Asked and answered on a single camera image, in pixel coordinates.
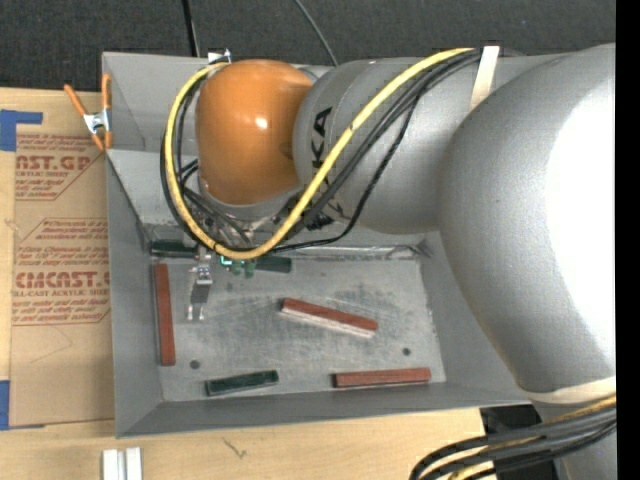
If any brown cardboard board red print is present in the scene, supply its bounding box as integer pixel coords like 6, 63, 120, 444
0, 86, 117, 430

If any red-brown flat block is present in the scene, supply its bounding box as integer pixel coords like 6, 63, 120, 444
275, 296, 380, 341
331, 366, 433, 390
152, 262, 178, 368

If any dark green flat block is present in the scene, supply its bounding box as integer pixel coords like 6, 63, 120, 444
254, 255, 293, 275
149, 238, 199, 258
203, 369, 280, 398

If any grey metal bin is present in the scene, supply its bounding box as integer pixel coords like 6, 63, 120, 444
101, 50, 540, 440

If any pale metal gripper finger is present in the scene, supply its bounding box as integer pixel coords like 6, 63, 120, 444
186, 266, 200, 323
197, 264, 216, 323

